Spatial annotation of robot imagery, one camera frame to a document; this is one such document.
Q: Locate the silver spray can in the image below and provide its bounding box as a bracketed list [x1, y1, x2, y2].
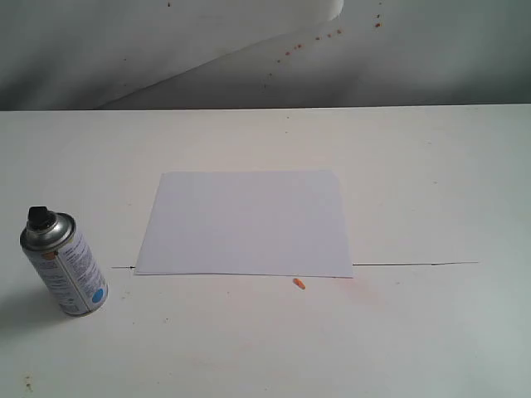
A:
[19, 206, 109, 316]

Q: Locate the white backdrop sheet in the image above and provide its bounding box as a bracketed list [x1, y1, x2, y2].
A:
[1, 1, 343, 111]

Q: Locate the small orange fragment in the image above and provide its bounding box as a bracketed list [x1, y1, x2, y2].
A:
[293, 278, 306, 290]

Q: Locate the white paper sheet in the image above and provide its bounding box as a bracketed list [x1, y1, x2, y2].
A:
[135, 171, 353, 278]

